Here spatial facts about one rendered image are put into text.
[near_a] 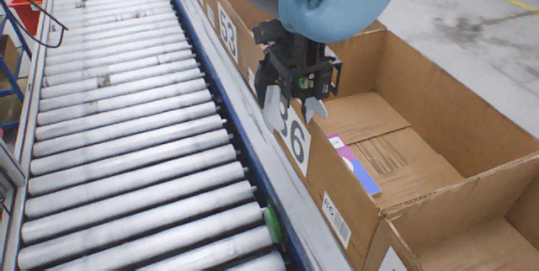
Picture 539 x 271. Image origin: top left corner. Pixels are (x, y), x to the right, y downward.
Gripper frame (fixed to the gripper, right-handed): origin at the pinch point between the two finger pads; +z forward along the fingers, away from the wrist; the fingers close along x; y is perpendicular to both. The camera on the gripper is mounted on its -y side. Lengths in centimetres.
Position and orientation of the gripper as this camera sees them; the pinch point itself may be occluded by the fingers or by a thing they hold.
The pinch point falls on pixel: (287, 118)
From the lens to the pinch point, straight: 55.7
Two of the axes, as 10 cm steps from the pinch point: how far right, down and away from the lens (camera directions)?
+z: 0.0, 7.4, 6.7
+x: 9.3, -2.4, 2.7
